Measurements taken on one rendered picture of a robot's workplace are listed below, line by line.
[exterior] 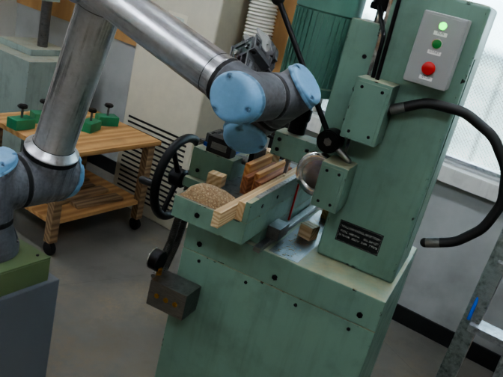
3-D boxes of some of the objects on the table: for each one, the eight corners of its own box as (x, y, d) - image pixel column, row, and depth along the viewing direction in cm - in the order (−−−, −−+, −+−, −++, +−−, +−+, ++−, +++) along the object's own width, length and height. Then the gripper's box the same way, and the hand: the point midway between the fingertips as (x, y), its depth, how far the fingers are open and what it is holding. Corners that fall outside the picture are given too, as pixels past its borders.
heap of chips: (196, 186, 162) (198, 173, 161) (241, 205, 158) (245, 192, 156) (178, 194, 154) (181, 181, 153) (225, 214, 150) (229, 200, 149)
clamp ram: (238, 167, 184) (245, 140, 181) (260, 176, 181) (266, 148, 178) (224, 173, 176) (231, 145, 173) (247, 182, 173) (254, 153, 170)
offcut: (219, 188, 165) (222, 177, 164) (205, 183, 167) (208, 172, 165) (224, 185, 169) (227, 174, 168) (210, 180, 170) (212, 169, 169)
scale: (319, 161, 194) (319, 160, 194) (323, 161, 194) (323, 161, 194) (254, 197, 150) (255, 196, 150) (260, 198, 150) (260, 198, 150)
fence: (319, 173, 200) (324, 158, 199) (324, 175, 200) (328, 159, 198) (241, 221, 148) (245, 201, 146) (246, 224, 147) (251, 203, 145)
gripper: (256, 63, 128) (263, 6, 141) (221, 79, 132) (232, 22, 145) (277, 90, 133) (283, 33, 146) (243, 105, 137) (251, 47, 151)
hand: (263, 39), depth 147 cm, fingers closed
